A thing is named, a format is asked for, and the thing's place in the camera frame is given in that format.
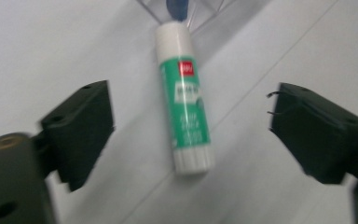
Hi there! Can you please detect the clear plastic organizer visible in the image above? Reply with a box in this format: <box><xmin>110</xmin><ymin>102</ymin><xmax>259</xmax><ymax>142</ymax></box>
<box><xmin>136</xmin><ymin>0</ymin><xmax>227</xmax><ymax>35</ymax></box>

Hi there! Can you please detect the blue pen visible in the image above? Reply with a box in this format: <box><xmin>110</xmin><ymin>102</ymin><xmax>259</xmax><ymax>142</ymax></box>
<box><xmin>165</xmin><ymin>0</ymin><xmax>189</xmax><ymax>22</ymax></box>

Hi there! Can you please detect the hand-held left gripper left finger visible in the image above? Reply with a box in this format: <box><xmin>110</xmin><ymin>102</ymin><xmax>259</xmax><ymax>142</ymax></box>
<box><xmin>40</xmin><ymin>79</ymin><xmax>116</xmax><ymax>192</ymax></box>

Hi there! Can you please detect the green and white glue stick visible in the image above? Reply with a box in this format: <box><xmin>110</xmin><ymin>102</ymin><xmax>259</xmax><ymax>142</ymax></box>
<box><xmin>154</xmin><ymin>21</ymin><xmax>216</xmax><ymax>175</ymax></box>

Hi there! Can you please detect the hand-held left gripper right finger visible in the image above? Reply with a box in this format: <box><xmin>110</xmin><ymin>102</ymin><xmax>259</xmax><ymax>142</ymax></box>
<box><xmin>267</xmin><ymin>82</ymin><xmax>358</xmax><ymax>185</ymax></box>

